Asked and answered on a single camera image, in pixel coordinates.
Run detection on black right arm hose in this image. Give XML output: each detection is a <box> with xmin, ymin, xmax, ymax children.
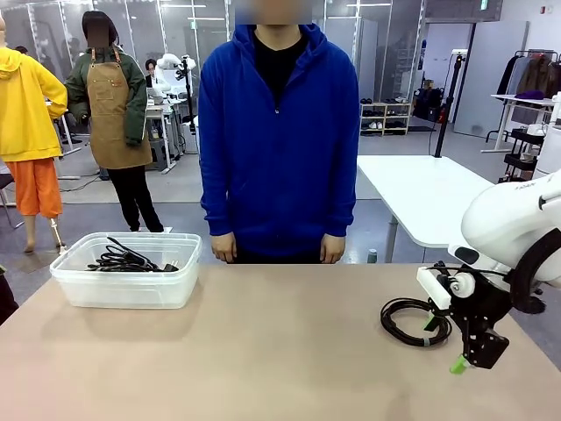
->
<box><xmin>509</xmin><ymin>227</ymin><xmax>561</xmax><ymax>315</ymax></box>

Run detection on person's right forearm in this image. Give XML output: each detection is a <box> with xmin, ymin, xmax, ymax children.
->
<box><xmin>200</xmin><ymin>175</ymin><xmax>236</xmax><ymax>238</ymax></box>

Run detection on thin black cable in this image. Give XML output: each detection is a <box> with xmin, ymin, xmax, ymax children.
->
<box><xmin>380</xmin><ymin>297</ymin><xmax>453</xmax><ymax>349</ymax></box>

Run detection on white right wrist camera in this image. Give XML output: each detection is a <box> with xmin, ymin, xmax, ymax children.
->
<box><xmin>415</xmin><ymin>266</ymin><xmax>452</xmax><ymax>310</ymax></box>

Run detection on black bags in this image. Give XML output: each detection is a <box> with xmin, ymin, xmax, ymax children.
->
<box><xmin>411</xmin><ymin>87</ymin><xmax>448</xmax><ymax>123</ymax></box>

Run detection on wooden shoe rack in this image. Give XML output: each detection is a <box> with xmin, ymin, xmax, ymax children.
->
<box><xmin>359</xmin><ymin>101</ymin><xmax>414</xmax><ymax>137</ymax></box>

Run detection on person's left hand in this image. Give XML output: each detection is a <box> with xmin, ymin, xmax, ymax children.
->
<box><xmin>319</xmin><ymin>234</ymin><xmax>347</xmax><ymax>264</ymax></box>

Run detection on black utility cart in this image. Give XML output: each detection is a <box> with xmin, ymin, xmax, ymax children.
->
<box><xmin>497</xmin><ymin>127</ymin><xmax>547</xmax><ymax>184</ymax></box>

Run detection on black tripod stand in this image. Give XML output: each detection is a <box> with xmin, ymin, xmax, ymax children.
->
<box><xmin>433</xmin><ymin>50</ymin><xmax>466</xmax><ymax>159</ymax></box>

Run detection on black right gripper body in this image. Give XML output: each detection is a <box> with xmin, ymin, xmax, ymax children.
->
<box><xmin>437</xmin><ymin>262</ymin><xmax>513</xmax><ymax>330</ymax></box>

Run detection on clothes rack with garments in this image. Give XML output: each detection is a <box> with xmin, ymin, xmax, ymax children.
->
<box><xmin>497</xmin><ymin>48</ymin><xmax>561</xmax><ymax>100</ymax></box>

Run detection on mannequin in yellow hoodie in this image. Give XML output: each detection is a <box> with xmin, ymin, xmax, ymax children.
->
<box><xmin>0</xmin><ymin>17</ymin><xmax>69</xmax><ymax>254</ymax></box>

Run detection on white desk with crossed legs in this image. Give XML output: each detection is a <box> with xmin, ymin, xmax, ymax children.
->
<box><xmin>479</xmin><ymin>93</ymin><xmax>561</xmax><ymax>153</ymax></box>

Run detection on black USB cable grey tie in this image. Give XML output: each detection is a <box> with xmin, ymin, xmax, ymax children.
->
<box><xmin>106</xmin><ymin>236</ymin><xmax>153</xmax><ymax>268</ymax></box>

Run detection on person in blue hoodie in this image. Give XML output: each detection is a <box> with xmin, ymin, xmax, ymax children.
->
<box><xmin>197</xmin><ymin>0</ymin><xmax>361</xmax><ymax>265</ymax></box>

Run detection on clear plastic storage container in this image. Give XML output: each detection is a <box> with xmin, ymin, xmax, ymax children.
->
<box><xmin>49</xmin><ymin>232</ymin><xmax>203</xmax><ymax>310</ymax></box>

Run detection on person's right hand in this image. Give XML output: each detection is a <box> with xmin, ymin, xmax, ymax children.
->
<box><xmin>210</xmin><ymin>234</ymin><xmax>238</xmax><ymax>264</ymax></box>

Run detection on person's left forearm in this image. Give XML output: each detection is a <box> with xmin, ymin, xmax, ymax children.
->
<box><xmin>322</xmin><ymin>175</ymin><xmax>359</xmax><ymax>238</ymax></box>

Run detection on white table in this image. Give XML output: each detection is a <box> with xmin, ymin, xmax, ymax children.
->
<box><xmin>357</xmin><ymin>154</ymin><xmax>494</xmax><ymax>264</ymax></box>

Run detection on white rounded appliance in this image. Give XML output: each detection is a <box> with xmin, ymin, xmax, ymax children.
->
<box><xmin>532</xmin><ymin>129</ymin><xmax>561</xmax><ymax>181</ymax></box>

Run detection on person in brown apron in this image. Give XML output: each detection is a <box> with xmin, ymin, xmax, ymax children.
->
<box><xmin>64</xmin><ymin>11</ymin><xmax>166</xmax><ymax>233</ymax></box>

